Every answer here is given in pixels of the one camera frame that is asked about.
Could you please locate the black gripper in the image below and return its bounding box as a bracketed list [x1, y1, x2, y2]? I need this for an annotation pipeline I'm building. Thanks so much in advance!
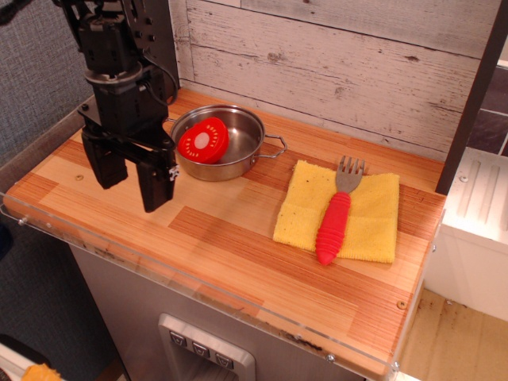
[81, 65, 179, 213]

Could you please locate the red plastic tomato half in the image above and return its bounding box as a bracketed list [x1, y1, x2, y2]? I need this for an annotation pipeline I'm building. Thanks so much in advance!
[178, 117, 229, 164]

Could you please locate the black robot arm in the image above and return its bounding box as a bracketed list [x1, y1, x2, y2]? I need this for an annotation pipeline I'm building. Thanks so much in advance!
[54, 1, 179, 213]

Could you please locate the stainless steel pot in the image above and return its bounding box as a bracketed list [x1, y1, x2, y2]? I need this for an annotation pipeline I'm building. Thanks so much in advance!
[170, 105, 287, 181]

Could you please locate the clear acrylic edge guard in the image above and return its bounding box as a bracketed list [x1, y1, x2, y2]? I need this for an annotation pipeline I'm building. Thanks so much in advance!
[1, 195, 401, 380]

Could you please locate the silver dispenser panel with buttons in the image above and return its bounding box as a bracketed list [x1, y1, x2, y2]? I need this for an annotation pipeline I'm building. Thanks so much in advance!
[158, 314, 257, 380]

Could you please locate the yellow object at corner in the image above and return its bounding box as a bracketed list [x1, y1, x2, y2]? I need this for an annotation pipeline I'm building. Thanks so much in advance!
[21, 364, 63, 381]

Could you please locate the yellow folded cloth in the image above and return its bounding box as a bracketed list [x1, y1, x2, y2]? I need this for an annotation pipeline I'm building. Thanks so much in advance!
[273, 160, 400, 265]

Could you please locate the fork with red handle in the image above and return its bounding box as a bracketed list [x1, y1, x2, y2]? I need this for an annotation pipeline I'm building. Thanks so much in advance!
[315, 156, 365, 265]

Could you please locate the dark right upright post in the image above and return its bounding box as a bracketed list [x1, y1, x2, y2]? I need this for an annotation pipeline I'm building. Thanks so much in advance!
[435, 0, 507, 195]

